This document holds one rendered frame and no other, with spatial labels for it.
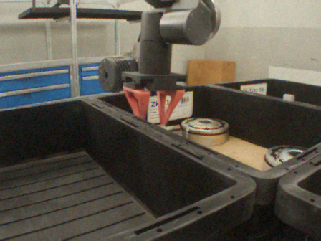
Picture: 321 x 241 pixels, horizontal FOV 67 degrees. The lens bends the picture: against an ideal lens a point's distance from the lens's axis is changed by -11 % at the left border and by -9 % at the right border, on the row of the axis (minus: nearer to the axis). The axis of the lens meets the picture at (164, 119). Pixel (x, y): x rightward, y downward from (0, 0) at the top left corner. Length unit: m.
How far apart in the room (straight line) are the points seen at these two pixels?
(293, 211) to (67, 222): 0.25
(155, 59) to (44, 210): 0.28
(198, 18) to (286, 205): 0.29
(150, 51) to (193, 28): 0.09
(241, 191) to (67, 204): 0.25
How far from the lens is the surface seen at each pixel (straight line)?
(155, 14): 0.46
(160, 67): 0.46
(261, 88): 0.84
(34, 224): 0.35
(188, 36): 0.39
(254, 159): 0.50
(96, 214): 0.35
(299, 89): 0.84
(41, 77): 2.20
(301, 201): 0.20
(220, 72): 3.89
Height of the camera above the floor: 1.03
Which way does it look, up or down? 16 degrees down
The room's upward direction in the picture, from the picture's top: straight up
